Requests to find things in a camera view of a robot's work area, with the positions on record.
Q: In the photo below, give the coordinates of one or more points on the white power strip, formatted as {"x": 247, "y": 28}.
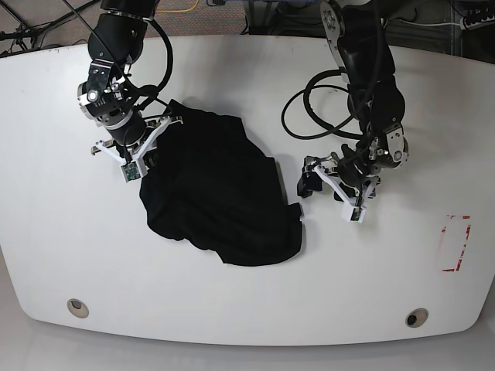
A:
{"x": 476, "y": 20}

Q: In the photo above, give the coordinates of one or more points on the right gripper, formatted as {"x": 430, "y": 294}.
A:
{"x": 144, "y": 150}

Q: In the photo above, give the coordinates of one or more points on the right table cable grommet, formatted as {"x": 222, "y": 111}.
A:
{"x": 416, "y": 318}

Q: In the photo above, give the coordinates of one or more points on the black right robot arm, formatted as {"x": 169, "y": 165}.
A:
{"x": 133, "y": 116}

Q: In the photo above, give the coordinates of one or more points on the red tape marking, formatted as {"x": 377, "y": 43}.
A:
{"x": 453, "y": 242}

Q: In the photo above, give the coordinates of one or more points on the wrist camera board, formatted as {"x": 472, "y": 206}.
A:
{"x": 358, "y": 215}
{"x": 131, "y": 172}

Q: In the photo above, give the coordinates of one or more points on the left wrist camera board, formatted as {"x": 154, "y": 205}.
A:
{"x": 358, "y": 215}

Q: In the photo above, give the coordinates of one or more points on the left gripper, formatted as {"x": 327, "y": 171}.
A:
{"x": 348, "y": 178}

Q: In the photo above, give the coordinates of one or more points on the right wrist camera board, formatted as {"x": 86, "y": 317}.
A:
{"x": 131, "y": 172}

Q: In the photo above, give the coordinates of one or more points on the black tripod stand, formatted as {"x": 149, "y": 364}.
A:
{"x": 27, "y": 38}

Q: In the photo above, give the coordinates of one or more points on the table cable grommet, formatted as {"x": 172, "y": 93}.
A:
{"x": 77, "y": 308}
{"x": 416, "y": 318}

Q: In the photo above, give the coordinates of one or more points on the left table cable grommet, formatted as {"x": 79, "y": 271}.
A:
{"x": 77, "y": 308}

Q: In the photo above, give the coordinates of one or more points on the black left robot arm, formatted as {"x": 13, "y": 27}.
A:
{"x": 355, "y": 36}

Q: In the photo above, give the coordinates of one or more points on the black T-shirt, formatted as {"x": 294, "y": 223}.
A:
{"x": 215, "y": 188}

